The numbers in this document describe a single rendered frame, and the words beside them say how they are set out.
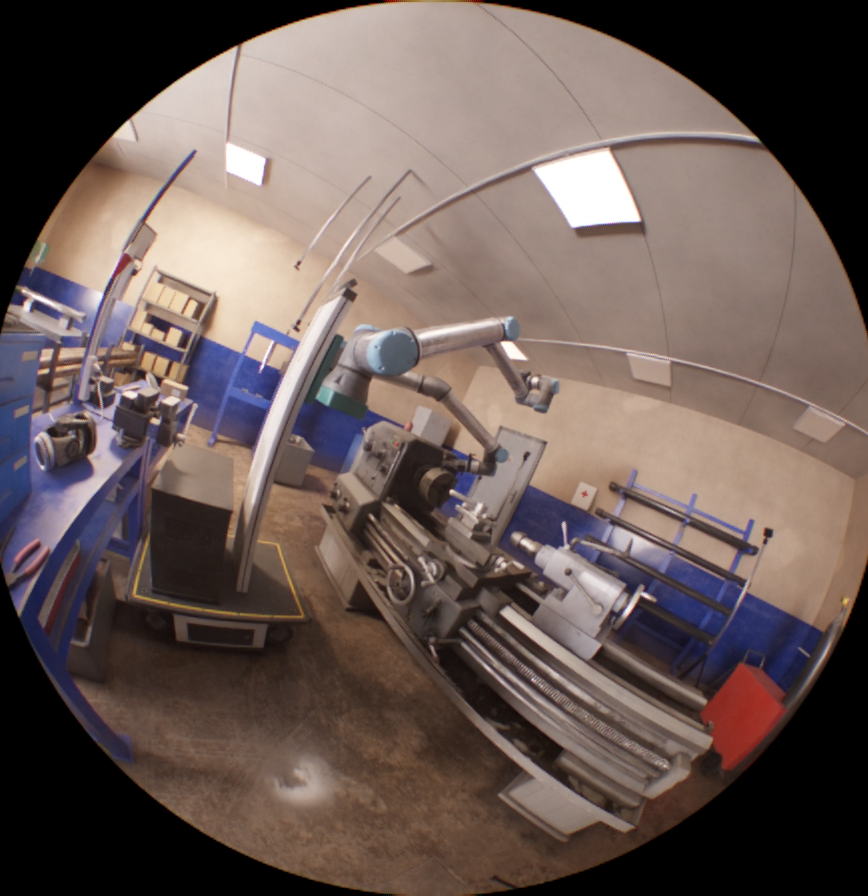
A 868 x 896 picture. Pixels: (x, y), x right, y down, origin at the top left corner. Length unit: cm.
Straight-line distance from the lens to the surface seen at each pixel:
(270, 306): 486
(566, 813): 170
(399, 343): 87
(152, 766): 144
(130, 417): 134
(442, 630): 130
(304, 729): 152
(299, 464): 373
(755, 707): 308
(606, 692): 123
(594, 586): 128
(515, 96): 216
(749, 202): 230
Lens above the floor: 138
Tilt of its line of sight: 2 degrees down
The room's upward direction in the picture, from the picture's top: 25 degrees clockwise
